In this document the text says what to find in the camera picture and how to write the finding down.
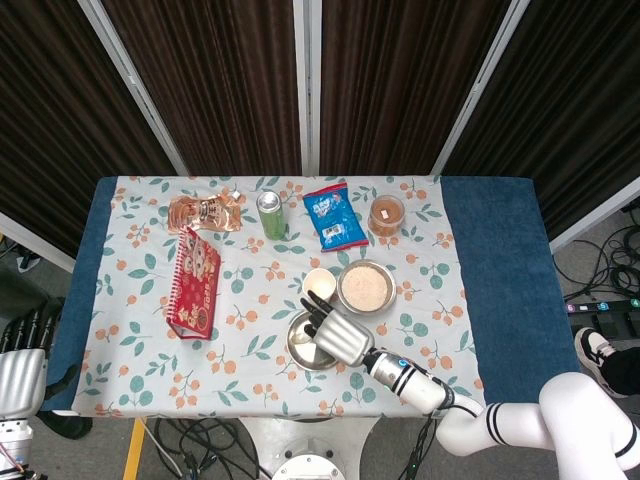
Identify black trouser leg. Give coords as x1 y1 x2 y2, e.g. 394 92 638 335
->
602 348 640 396

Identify black floor cable bundle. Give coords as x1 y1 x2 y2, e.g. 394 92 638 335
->
553 207 640 301

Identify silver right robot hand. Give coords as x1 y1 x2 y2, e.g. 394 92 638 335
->
299 288 377 369

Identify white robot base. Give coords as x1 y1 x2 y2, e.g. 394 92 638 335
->
239 417 382 480

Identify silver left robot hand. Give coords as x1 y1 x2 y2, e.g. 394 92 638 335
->
0 299 82 417

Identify dark brown screen panel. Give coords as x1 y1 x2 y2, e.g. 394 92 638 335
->
432 0 640 254
305 0 530 177
79 0 307 177
0 0 187 274

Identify black cables under table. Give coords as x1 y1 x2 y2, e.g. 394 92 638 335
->
144 417 266 480

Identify blue table cover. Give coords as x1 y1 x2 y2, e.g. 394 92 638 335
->
42 175 592 416

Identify white paper cup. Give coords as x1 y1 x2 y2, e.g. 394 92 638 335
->
301 267 337 307

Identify blue snack bag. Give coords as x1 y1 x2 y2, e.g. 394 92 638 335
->
302 182 371 254

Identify red spiral desk calendar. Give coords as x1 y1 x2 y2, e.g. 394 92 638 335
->
165 225 223 342

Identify floral tablecloth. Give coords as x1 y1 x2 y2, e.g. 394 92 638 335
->
71 174 489 419

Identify orange spout pouch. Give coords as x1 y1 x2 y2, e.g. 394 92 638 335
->
167 188 247 234

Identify steel plate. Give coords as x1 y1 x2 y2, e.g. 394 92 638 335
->
286 308 350 372

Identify clear jar with orange contents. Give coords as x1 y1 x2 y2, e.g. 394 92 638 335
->
367 194 406 238

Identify green drink can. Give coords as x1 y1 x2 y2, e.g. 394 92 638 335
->
256 190 288 241

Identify white and black sneaker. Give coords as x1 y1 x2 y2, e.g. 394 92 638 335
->
574 327 632 400

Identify black power strip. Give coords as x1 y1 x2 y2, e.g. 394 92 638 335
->
563 298 640 316

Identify metal bowl with powder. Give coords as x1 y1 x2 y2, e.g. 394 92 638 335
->
336 259 398 317

